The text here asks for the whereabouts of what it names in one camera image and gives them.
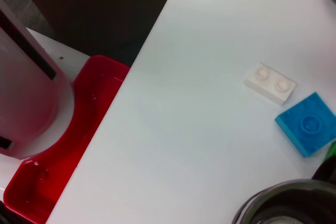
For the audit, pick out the red robot base tray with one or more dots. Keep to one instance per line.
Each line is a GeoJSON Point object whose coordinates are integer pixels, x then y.
{"type": "Point", "coordinates": [86, 108]}

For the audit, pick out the white robot torso column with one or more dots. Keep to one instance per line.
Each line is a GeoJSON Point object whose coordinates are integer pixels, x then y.
{"type": "Point", "coordinates": [26, 90]}

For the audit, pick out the white two-stud building block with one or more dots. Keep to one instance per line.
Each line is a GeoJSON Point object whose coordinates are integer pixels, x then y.
{"type": "Point", "coordinates": [270, 83]}

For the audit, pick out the glass teacup with black sleeve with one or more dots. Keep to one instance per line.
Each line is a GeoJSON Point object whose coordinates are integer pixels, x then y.
{"type": "Point", "coordinates": [288, 187]}

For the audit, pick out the green building block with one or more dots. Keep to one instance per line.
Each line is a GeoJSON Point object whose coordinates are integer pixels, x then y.
{"type": "Point", "coordinates": [333, 151]}

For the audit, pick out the blue square building block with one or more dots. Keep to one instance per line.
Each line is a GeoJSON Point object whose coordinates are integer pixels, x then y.
{"type": "Point", "coordinates": [307, 124]}

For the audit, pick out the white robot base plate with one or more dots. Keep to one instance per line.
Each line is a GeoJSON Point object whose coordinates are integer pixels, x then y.
{"type": "Point", "coordinates": [65, 61]}

